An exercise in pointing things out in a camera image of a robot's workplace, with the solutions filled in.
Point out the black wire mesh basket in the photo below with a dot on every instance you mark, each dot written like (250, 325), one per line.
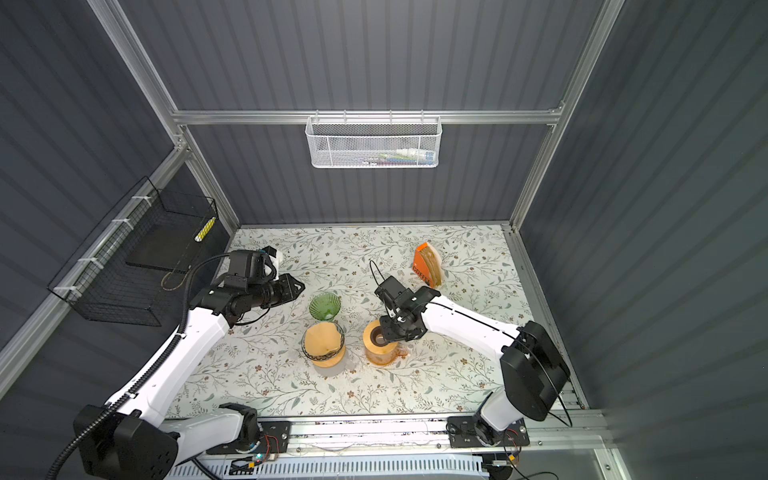
(131, 272)

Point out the yellow marker pen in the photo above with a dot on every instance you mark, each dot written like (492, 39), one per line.
(205, 229)

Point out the items in white basket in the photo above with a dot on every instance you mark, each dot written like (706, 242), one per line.
(401, 157)

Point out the white wire mesh basket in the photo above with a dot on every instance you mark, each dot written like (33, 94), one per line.
(338, 143)

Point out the green glass dripper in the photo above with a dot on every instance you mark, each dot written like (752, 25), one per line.
(325, 306)

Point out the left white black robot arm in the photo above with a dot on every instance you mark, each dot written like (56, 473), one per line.
(131, 437)

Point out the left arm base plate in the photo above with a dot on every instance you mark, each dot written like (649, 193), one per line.
(273, 438)

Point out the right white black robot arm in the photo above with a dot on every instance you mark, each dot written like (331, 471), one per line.
(533, 371)

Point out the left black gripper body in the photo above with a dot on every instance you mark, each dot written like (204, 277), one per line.
(271, 293)

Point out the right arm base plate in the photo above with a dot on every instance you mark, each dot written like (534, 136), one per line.
(467, 431)

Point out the black flat pad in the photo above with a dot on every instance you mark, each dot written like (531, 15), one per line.
(165, 248)

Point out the grey clear glass dripper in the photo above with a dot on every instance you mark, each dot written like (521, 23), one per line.
(324, 354)

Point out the orange coffee filter pack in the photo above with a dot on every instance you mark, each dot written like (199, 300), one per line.
(427, 265)

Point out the white perforated vent strip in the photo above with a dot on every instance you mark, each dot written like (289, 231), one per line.
(449, 466)

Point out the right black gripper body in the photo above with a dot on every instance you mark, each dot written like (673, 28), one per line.
(392, 329)

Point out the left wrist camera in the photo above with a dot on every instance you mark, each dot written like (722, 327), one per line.
(253, 267)

